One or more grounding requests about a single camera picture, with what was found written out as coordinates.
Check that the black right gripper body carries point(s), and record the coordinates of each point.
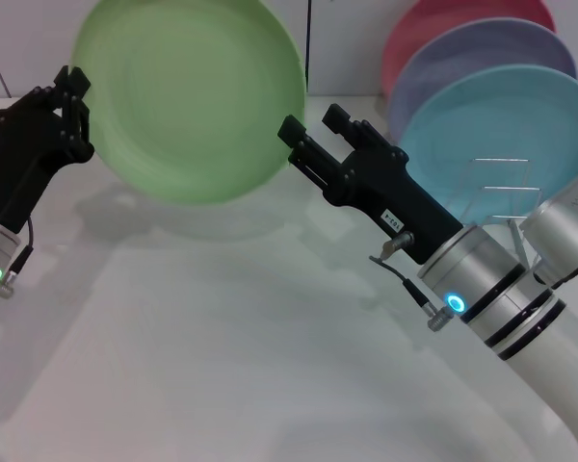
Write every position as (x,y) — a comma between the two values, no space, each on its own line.
(395,197)

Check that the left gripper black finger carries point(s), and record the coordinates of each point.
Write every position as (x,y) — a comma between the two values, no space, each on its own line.
(77,135)
(61,81)

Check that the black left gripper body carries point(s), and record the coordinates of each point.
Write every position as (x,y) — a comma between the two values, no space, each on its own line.
(19,154)

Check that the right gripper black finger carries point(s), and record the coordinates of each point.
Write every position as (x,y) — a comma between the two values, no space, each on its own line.
(354,130)
(313,159)

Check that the green round plate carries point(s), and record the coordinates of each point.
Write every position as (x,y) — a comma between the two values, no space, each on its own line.
(188,96)

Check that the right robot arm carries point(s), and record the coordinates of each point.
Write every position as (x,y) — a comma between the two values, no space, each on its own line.
(510,308)

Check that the light blue round plate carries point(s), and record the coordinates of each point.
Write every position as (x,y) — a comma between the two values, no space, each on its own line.
(462,120)

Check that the red round plate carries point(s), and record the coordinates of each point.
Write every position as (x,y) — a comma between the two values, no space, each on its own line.
(414,29)

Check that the purple round plate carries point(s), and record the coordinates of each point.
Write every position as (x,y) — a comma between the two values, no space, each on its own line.
(462,48)

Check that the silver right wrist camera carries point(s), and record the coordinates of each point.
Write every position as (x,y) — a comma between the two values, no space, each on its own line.
(559,226)

